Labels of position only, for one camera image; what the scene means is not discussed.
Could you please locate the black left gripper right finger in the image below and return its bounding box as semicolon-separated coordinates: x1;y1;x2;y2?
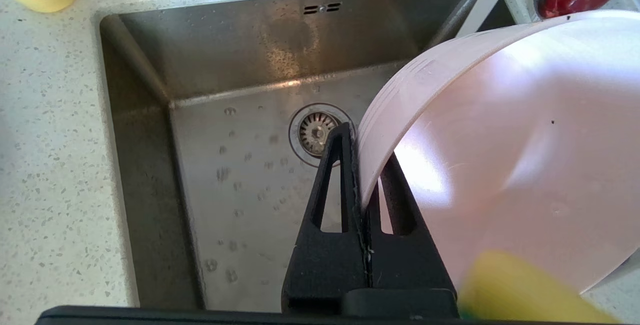
364;152;458;291

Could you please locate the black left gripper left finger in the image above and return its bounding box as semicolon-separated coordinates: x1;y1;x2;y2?
281;122;372;314

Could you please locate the yellow sponge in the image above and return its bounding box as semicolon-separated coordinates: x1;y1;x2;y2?
457;250;621;324

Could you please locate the small light pink plate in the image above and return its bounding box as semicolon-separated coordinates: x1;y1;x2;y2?
356;10;640;296

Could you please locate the metal sink drain strainer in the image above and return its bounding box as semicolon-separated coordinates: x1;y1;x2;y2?
288;103;357;168

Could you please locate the stainless steel sink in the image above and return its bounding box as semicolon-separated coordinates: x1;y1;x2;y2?
98;0;518;312

